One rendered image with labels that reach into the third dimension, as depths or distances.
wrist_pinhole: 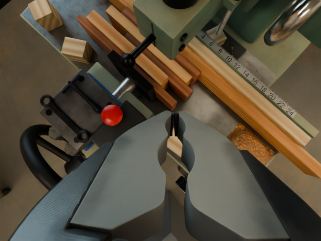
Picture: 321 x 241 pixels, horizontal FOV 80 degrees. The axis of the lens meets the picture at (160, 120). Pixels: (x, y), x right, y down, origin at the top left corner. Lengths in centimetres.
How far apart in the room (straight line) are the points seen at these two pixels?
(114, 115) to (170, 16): 14
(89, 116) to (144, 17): 16
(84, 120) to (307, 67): 153
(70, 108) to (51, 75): 125
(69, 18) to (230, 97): 37
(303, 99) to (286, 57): 100
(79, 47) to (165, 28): 22
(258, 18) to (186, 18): 27
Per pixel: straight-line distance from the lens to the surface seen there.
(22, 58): 172
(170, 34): 25
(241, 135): 40
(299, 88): 160
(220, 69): 37
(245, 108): 38
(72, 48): 43
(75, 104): 33
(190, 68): 37
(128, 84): 35
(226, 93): 38
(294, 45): 64
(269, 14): 49
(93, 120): 31
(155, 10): 27
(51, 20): 49
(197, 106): 40
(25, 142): 45
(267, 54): 60
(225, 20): 35
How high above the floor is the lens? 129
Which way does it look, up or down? 85 degrees down
